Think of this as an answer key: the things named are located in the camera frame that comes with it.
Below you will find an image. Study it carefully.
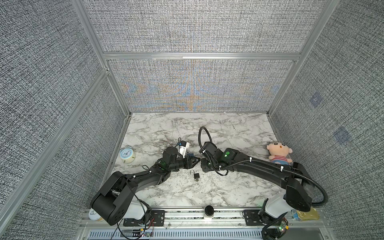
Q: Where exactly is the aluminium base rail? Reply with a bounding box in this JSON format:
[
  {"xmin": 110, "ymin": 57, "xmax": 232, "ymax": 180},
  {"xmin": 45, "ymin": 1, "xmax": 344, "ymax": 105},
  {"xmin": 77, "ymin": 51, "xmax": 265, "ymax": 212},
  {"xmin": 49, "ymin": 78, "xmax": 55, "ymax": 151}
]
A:
[{"xmin": 76, "ymin": 206, "xmax": 334, "ymax": 240}]

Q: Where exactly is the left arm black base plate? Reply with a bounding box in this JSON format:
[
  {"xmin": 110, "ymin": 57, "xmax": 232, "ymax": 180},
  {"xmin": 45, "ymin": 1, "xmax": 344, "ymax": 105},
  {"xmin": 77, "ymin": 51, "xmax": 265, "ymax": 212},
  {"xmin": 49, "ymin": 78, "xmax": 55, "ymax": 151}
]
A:
[{"xmin": 123, "ymin": 210, "xmax": 165, "ymax": 227}]

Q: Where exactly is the gold sardine tin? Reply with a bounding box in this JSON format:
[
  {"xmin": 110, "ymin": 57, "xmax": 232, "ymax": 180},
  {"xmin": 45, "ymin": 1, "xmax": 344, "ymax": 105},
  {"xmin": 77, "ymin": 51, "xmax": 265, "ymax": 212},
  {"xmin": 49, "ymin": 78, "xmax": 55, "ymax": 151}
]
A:
[{"xmin": 291, "ymin": 207, "xmax": 320, "ymax": 221}]

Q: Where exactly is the black corrugated cable conduit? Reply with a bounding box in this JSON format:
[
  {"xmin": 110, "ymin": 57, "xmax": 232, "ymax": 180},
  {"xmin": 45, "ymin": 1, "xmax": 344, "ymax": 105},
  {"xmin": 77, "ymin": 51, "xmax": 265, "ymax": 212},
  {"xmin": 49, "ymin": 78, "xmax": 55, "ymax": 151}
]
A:
[{"xmin": 197, "ymin": 126, "xmax": 329, "ymax": 207}]

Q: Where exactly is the black knob on rail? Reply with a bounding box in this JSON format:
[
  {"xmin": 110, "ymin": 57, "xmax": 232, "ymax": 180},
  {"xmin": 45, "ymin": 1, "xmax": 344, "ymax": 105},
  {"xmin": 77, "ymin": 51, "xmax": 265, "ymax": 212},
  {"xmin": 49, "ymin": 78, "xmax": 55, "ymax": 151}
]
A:
[{"xmin": 204, "ymin": 205, "xmax": 215, "ymax": 219}]

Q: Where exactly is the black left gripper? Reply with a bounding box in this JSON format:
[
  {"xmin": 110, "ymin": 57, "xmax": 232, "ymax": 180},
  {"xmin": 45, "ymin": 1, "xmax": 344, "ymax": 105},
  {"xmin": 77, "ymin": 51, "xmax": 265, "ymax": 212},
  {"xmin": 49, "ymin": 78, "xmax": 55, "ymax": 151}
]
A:
[{"xmin": 169, "ymin": 155, "xmax": 200, "ymax": 172}]

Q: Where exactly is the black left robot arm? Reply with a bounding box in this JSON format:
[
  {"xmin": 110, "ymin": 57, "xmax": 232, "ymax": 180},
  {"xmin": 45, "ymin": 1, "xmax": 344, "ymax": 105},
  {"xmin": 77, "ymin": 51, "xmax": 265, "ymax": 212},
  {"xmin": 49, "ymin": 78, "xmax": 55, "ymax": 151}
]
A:
[{"xmin": 90, "ymin": 147, "xmax": 201, "ymax": 226}]

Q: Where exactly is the pink plush doll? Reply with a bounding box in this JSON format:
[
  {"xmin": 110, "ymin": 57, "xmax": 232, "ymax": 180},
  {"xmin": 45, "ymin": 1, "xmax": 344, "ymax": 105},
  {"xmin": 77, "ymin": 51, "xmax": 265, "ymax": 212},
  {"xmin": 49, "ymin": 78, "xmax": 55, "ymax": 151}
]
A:
[{"xmin": 267, "ymin": 142, "xmax": 293, "ymax": 165}]

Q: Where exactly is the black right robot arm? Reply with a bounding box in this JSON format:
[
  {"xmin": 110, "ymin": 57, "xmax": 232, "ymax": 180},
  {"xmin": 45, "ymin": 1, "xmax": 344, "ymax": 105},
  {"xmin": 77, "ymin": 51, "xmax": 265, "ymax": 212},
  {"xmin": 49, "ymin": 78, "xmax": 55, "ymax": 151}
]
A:
[{"xmin": 200, "ymin": 142, "xmax": 314, "ymax": 212}]

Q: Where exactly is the small black padlock front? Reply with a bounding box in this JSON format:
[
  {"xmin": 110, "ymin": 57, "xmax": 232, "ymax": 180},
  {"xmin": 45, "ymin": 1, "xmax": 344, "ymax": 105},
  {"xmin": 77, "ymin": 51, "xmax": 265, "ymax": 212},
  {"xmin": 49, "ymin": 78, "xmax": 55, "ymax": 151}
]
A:
[{"xmin": 190, "ymin": 170, "xmax": 200, "ymax": 182}]

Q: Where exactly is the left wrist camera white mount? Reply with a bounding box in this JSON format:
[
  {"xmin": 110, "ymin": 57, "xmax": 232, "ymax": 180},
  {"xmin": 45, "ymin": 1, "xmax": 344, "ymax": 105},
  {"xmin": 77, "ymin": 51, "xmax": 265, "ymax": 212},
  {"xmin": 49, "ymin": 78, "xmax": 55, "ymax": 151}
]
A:
[{"xmin": 176, "ymin": 138, "xmax": 190, "ymax": 158}]

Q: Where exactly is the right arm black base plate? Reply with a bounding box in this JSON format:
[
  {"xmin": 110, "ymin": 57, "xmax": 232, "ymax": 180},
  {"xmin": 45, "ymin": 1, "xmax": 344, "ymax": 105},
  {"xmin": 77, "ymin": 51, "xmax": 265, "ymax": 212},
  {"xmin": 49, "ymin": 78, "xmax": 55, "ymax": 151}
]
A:
[{"xmin": 242, "ymin": 209, "xmax": 275, "ymax": 227}]

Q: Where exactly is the small blue alarm clock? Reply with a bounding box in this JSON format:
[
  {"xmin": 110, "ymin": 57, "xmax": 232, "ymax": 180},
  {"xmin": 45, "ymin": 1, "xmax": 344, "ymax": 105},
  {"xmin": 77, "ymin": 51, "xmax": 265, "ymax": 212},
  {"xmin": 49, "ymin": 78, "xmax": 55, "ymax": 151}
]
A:
[{"xmin": 119, "ymin": 148, "xmax": 136, "ymax": 164}]

